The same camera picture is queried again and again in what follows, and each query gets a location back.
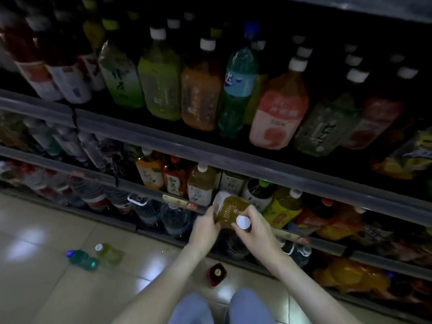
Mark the large dark plum drink bottle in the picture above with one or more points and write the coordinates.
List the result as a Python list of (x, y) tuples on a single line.
[(216, 274)]

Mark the person's right hand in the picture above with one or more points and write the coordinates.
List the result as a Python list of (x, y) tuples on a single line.
[(263, 242)]

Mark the person's grey trousers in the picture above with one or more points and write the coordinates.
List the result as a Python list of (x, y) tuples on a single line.
[(249, 310)]

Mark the dark tea bottle yellow label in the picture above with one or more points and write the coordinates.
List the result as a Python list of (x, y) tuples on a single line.
[(405, 158)]

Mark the person's left forearm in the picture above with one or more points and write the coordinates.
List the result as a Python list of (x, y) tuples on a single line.
[(158, 290)]

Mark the blue-capped green bottle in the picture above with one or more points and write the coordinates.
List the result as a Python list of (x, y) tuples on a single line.
[(82, 261)]

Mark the green drink bottle white cap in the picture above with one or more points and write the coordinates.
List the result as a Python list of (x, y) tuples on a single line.
[(109, 254)]

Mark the pale green tea bottle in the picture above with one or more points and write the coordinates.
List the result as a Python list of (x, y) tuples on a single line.
[(121, 80)]

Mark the person's left hand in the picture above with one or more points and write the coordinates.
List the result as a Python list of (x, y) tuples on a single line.
[(204, 232)]

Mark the green-capped dark bottle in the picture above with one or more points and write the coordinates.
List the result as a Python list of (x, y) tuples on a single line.
[(258, 195)]

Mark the person's right forearm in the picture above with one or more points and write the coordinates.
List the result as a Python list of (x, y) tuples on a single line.
[(310, 296)]

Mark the olive tea bottle white cap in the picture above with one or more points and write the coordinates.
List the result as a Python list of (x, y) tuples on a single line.
[(200, 185), (229, 205)]

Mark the row of tea juice bottles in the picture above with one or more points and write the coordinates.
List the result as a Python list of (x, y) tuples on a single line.
[(158, 84)]

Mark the pack of orange soda bottles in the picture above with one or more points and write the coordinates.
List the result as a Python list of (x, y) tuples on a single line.
[(351, 273)]

